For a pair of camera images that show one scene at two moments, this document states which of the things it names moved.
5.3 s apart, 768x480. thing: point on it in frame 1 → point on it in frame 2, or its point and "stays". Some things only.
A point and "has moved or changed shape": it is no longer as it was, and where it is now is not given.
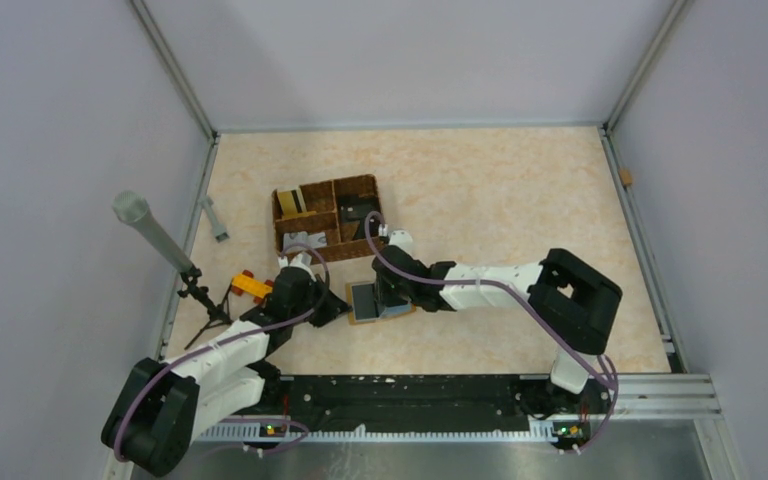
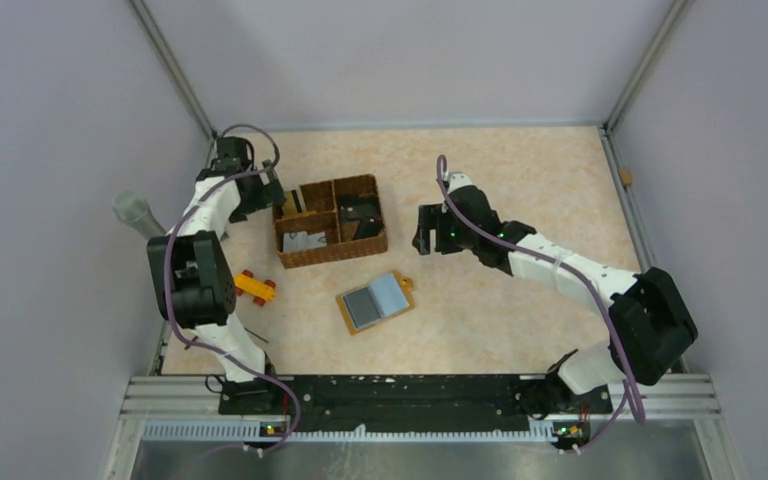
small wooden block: (626, 176) stays
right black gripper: (383, 296) → (434, 216)
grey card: (314, 239) stays
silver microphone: (133, 208) stays
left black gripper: (333, 305) → (270, 194)
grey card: (364, 301) has moved or changed shape
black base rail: (563, 410) stays
